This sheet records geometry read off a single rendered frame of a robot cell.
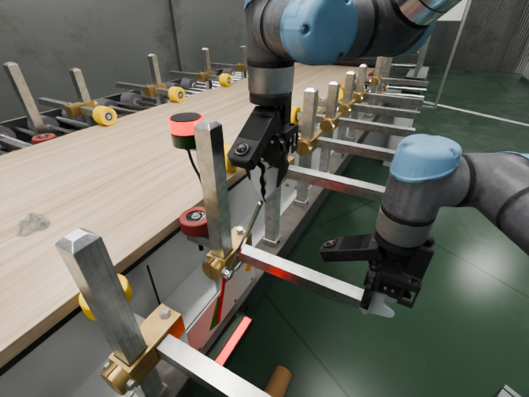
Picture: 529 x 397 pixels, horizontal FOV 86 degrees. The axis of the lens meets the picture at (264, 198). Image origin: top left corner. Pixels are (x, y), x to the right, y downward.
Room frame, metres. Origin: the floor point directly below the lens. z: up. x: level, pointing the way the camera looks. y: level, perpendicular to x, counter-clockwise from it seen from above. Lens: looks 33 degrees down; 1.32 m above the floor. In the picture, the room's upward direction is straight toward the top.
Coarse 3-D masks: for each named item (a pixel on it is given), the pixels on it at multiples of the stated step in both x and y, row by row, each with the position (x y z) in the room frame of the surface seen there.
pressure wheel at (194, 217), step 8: (192, 208) 0.58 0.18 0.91; (200, 208) 0.58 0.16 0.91; (184, 216) 0.55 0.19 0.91; (192, 216) 0.55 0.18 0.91; (200, 216) 0.55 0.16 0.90; (184, 224) 0.52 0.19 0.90; (192, 224) 0.51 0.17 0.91; (200, 224) 0.52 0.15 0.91; (184, 232) 0.52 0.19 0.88; (192, 232) 0.51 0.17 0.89; (200, 232) 0.51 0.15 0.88; (200, 248) 0.54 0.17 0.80
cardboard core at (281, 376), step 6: (276, 366) 0.61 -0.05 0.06; (282, 366) 0.60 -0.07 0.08; (276, 372) 0.58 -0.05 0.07; (282, 372) 0.58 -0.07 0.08; (288, 372) 0.58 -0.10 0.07; (270, 378) 0.57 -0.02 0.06; (276, 378) 0.56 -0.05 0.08; (282, 378) 0.56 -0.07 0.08; (288, 378) 0.56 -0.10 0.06; (270, 384) 0.54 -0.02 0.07; (276, 384) 0.53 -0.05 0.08; (282, 384) 0.54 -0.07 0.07; (288, 384) 0.55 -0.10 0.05; (264, 390) 0.52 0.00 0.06; (270, 390) 0.51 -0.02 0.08; (276, 390) 0.51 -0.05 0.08; (282, 390) 0.52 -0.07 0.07; (276, 396) 0.49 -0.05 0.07; (282, 396) 0.50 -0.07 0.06
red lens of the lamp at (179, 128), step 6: (168, 120) 0.47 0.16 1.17; (198, 120) 0.47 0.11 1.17; (174, 126) 0.46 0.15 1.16; (180, 126) 0.46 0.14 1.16; (186, 126) 0.46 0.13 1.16; (192, 126) 0.46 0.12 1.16; (174, 132) 0.46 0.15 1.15; (180, 132) 0.46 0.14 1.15; (186, 132) 0.46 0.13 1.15; (192, 132) 0.46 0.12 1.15
